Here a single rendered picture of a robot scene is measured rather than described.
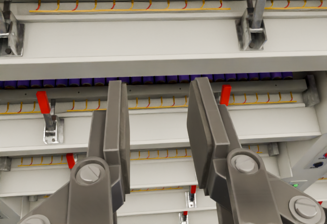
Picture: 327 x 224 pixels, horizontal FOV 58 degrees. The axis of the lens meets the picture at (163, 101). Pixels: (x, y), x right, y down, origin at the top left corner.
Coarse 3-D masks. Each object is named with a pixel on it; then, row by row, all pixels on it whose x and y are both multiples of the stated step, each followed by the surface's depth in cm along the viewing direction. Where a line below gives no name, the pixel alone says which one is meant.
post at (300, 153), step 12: (288, 144) 62; (300, 144) 57; (312, 144) 53; (324, 144) 53; (300, 156) 58; (312, 156) 57; (300, 168) 62; (324, 168) 63; (288, 180) 67; (300, 180) 67; (312, 180) 68
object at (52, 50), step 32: (160, 0) 35; (192, 0) 35; (224, 0) 36; (32, 32) 33; (64, 32) 33; (96, 32) 33; (128, 32) 33; (160, 32) 34; (192, 32) 34; (224, 32) 34; (288, 32) 35; (320, 32) 35; (0, 64) 31; (32, 64) 32; (64, 64) 32; (96, 64) 33; (128, 64) 33; (160, 64) 34; (192, 64) 34; (224, 64) 35; (256, 64) 36; (288, 64) 36; (320, 64) 37
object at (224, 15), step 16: (16, 16) 32; (32, 16) 33; (48, 16) 33; (64, 16) 33; (80, 16) 33; (96, 16) 33; (112, 16) 33; (128, 16) 33; (144, 16) 34; (160, 16) 34; (176, 16) 34; (192, 16) 34; (208, 16) 34; (224, 16) 34; (240, 16) 34; (272, 16) 35; (288, 16) 35; (304, 16) 35; (320, 16) 36
